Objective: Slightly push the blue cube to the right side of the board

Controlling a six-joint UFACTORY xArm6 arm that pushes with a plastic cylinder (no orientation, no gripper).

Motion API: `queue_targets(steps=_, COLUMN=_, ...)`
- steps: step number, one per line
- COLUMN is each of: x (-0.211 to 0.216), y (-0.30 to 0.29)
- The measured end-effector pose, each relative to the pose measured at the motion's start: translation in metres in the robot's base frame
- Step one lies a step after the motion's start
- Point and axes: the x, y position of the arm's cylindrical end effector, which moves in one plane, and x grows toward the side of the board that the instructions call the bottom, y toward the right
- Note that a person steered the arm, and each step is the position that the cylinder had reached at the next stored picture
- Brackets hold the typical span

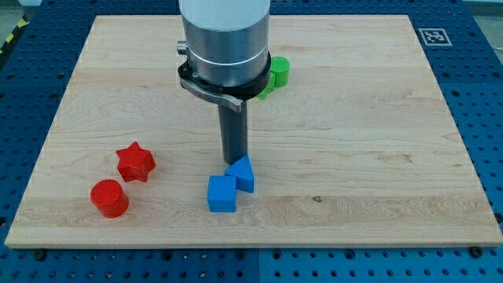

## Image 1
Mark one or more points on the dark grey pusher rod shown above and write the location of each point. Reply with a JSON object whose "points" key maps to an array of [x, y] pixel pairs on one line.
{"points": [[234, 133]]}

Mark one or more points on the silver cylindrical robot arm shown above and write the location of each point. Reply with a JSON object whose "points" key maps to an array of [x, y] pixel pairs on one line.
{"points": [[228, 62]]}

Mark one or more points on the blue cube block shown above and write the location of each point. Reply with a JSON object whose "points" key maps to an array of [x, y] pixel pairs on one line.
{"points": [[222, 193]]}

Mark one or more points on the red star block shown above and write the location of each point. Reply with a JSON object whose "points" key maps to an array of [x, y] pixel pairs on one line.
{"points": [[135, 163]]}

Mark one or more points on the light wooden board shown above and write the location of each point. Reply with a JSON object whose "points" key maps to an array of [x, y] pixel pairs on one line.
{"points": [[358, 150]]}

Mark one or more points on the red cylinder block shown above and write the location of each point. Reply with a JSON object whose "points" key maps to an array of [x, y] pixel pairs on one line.
{"points": [[109, 198]]}

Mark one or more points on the black tool mount with lever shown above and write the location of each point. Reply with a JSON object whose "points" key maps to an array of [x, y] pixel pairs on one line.
{"points": [[232, 97]]}

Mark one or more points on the white fiducial marker tag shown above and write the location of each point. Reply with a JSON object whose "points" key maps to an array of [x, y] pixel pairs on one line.
{"points": [[434, 37]]}

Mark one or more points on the blue triangular prism block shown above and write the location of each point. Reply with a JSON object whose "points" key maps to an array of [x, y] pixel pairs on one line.
{"points": [[242, 171]]}

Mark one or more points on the green cylinder block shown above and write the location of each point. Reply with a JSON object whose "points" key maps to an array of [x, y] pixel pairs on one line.
{"points": [[280, 67]]}

